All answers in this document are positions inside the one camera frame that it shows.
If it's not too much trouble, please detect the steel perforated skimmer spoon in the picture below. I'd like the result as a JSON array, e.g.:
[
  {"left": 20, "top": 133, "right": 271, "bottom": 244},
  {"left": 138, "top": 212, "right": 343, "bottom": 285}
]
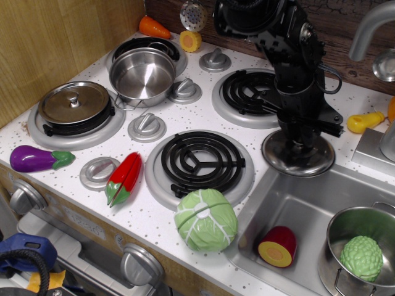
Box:
[{"left": 180, "top": 1, "right": 208, "bottom": 32}]

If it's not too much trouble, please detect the back right black burner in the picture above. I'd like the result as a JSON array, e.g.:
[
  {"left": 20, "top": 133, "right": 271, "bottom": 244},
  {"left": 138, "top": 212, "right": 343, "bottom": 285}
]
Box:
[{"left": 212, "top": 68, "right": 280, "bottom": 130}]

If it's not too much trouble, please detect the grey oven knob right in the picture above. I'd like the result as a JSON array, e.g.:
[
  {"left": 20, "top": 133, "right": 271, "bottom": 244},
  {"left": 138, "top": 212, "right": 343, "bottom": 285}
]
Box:
[{"left": 120, "top": 243, "right": 164, "bottom": 287}]

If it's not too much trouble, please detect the red toy chili pepper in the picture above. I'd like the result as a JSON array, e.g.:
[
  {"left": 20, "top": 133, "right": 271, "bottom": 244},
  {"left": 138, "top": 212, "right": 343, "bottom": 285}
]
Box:
[{"left": 104, "top": 152, "right": 143, "bottom": 207}]

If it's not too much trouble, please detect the yellow toy pear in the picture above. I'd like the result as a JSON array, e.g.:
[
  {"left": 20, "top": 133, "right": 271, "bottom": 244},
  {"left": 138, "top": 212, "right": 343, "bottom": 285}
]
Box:
[{"left": 347, "top": 112, "right": 385, "bottom": 133}]

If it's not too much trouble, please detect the yellow tape piece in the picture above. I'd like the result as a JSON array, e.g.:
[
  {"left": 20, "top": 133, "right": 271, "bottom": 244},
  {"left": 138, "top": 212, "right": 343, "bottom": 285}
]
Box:
[{"left": 27, "top": 270, "right": 66, "bottom": 292}]

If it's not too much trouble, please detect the purple toy eggplant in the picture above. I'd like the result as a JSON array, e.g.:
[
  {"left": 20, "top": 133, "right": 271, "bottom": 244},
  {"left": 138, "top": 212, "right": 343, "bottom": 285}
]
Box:
[{"left": 10, "top": 145, "right": 75, "bottom": 173}]

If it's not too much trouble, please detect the empty steel pot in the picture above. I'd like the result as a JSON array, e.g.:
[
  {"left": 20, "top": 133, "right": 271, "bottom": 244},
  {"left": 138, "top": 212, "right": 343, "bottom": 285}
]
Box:
[{"left": 109, "top": 47, "right": 176, "bottom": 110}]

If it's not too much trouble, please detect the grey knob lower middle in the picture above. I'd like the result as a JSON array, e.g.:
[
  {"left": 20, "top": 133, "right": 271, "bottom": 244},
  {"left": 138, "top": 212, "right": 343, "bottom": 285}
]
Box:
[{"left": 127, "top": 113, "right": 167, "bottom": 143}]

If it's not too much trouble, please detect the grey knob back centre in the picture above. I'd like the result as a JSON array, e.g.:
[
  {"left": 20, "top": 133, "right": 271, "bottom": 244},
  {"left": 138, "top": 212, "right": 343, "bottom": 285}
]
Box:
[{"left": 199, "top": 48, "right": 231, "bottom": 73}]

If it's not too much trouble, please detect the orange toy at edge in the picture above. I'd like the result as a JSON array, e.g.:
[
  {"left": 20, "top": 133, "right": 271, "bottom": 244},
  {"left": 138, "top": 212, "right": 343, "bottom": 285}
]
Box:
[{"left": 388, "top": 96, "right": 395, "bottom": 123}]

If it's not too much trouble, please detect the front left black burner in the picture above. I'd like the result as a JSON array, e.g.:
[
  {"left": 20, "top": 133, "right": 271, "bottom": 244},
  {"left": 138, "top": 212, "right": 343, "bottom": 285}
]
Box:
[{"left": 27, "top": 89, "right": 127, "bottom": 152}]

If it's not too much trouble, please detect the grey knob front flat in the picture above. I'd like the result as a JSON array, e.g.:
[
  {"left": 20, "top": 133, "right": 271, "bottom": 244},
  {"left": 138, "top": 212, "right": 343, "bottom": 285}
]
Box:
[{"left": 80, "top": 157, "right": 120, "bottom": 192}]

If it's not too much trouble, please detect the red toy fruit half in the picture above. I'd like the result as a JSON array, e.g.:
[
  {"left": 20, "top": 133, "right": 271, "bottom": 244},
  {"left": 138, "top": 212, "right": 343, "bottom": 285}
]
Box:
[{"left": 257, "top": 226, "right": 297, "bottom": 268}]

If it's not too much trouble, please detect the steel lid with knob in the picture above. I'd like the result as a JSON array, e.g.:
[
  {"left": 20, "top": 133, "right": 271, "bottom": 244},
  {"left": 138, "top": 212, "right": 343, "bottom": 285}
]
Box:
[{"left": 261, "top": 130, "right": 335, "bottom": 178}]

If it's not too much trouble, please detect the orange toy carrot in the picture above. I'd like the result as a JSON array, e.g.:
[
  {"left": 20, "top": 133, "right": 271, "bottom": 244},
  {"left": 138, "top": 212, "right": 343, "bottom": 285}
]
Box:
[{"left": 139, "top": 16, "right": 171, "bottom": 39}]

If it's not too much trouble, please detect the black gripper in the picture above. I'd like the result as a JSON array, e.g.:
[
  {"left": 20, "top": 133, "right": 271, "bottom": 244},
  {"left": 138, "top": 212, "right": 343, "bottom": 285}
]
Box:
[{"left": 261, "top": 82, "right": 344, "bottom": 147}]

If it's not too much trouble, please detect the steel pot in sink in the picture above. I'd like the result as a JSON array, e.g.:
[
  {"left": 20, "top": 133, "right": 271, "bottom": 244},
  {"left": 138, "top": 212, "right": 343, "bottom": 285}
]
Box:
[{"left": 318, "top": 202, "right": 394, "bottom": 295}]

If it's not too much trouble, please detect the grey oven knob left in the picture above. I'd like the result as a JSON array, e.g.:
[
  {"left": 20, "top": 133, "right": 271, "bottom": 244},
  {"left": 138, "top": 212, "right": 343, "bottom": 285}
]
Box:
[{"left": 9, "top": 179, "right": 48, "bottom": 215}]

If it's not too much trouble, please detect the grey toy faucet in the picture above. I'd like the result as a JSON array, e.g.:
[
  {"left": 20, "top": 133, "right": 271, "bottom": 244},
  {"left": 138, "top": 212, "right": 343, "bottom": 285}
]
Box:
[{"left": 349, "top": 1, "right": 394, "bottom": 62}]

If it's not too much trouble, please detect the oven door handle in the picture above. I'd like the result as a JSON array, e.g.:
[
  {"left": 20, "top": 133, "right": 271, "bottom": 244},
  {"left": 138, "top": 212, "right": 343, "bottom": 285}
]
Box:
[{"left": 17, "top": 213, "right": 156, "bottom": 295}]

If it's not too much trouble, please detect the blue clamp tool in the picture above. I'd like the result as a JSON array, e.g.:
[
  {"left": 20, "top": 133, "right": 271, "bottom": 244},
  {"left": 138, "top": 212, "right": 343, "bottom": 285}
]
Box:
[{"left": 1, "top": 233, "right": 57, "bottom": 273}]

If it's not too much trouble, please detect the yellow toy corn slice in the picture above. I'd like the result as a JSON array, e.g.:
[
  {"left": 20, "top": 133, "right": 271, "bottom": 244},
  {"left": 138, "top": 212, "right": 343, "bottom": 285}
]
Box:
[{"left": 180, "top": 30, "right": 202, "bottom": 53}]

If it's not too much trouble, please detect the steel lid on left burner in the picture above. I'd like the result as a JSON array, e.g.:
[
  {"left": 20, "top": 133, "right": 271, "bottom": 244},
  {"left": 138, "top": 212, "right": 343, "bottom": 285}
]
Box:
[{"left": 38, "top": 81, "right": 110, "bottom": 125}]

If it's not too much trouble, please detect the black burner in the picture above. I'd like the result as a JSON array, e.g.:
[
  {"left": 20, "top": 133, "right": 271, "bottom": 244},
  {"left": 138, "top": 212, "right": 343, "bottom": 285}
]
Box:
[
  {"left": 144, "top": 130, "right": 254, "bottom": 211},
  {"left": 105, "top": 37, "right": 188, "bottom": 76},
  {"left": 212, "top": 68, "right": 280, "bottom": 130},
  {"left": 27, "top": 89, "right": 127, "bottom": 152}
]

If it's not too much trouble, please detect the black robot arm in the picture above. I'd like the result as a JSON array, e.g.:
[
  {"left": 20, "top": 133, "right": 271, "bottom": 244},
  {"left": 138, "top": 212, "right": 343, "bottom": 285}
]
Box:
[{"left": 213, "top": 1, "right": 343, "bottom": 148}]

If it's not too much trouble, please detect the silver sink basin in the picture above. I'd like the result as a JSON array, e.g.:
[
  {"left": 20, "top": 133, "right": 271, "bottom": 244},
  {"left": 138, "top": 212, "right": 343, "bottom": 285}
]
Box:
[{"left": 225, "top": 165, "right": 394, "bottom": 295}]

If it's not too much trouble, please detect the back left black burner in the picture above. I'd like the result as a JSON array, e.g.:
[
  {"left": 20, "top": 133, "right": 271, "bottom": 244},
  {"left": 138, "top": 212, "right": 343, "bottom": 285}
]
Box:
[{"left": 105, "top": 37, "right": 188, "bottom": 76}]

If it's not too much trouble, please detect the black braided cable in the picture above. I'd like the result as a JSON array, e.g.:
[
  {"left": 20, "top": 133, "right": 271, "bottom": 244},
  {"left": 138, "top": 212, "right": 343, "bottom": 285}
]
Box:
[{"left": 0, "top": 247, "right": 52, "bottom": 296}]

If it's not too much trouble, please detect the grey oven knob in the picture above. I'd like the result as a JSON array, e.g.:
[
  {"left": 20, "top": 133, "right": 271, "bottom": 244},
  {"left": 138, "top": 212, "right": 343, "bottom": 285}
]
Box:
[
  {"left": 120, "top": 243, "right": 164, "bottom": 287},
  {"left": 9, "top": 179, "right": 48, "bottom": 215}
]

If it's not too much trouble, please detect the front centre black burner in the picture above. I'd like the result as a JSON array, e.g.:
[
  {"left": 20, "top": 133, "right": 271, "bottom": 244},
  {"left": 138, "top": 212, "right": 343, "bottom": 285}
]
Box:
[{"left": 144, "top": 130, "right": 254, "bottom": 211}]

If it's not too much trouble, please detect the green toy cabbage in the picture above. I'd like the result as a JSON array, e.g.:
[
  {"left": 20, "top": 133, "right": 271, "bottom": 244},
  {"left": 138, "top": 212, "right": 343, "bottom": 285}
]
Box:
[{"left": 174, "top": 189, "right": 238, "bottom": 252}]

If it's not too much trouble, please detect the green toy artichoke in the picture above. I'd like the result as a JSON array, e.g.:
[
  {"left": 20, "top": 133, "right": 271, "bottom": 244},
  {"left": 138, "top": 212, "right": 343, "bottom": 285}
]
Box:
[{"left": 340, "top": 236, "right": 383, "bottom": 282}]

